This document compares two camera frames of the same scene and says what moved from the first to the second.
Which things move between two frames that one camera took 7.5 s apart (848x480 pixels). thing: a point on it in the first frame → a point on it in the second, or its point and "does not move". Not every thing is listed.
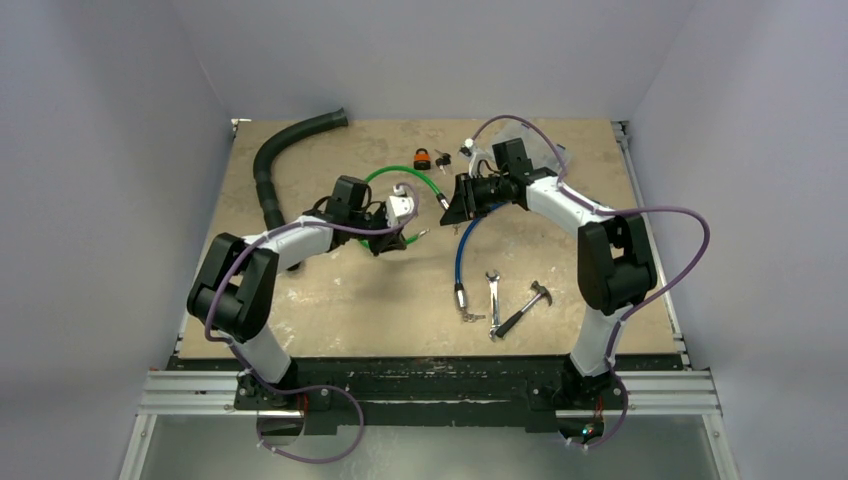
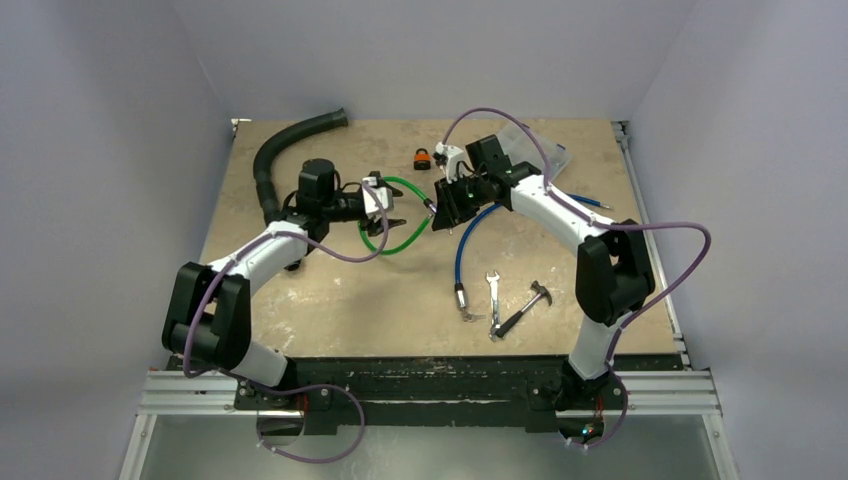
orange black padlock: x=422 y=159 does not move
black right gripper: x=465 y=201 does not move
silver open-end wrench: x=494 y=280 does not move
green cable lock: x=441 y=198 → x=426 y=203
